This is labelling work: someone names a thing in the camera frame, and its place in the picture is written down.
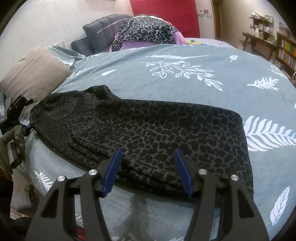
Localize black leopard print pants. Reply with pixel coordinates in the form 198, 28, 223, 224
30, 85, 254, 201

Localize left gloved hand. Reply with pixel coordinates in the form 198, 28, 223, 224
1, 126, 26, 181

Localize beige pillow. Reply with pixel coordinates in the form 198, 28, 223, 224
1, 46, 71, 100

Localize dark grey padded headboard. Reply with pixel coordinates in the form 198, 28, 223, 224
71, 14, 132, 56

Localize yellow blue round toy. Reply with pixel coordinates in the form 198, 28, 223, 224
186, 40, 202, 45

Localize dark wooden desk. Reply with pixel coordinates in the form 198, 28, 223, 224
242, 32, 276, 61

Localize leopard print blanket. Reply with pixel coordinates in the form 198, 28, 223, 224
111, 16, 180, 52

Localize pink purple bedding pile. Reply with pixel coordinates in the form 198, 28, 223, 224
108, 14, 188, 53

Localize wooden bookshelf with books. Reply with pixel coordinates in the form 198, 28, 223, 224
275, 32, 295, 77

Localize small desk top shelf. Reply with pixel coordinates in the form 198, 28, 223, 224
249, 13, 275, 42

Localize red upright mattress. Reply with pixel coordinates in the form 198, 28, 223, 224
130, 0, 200, 38

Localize wall power socket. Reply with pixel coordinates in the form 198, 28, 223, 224
54, 40, 66, 48

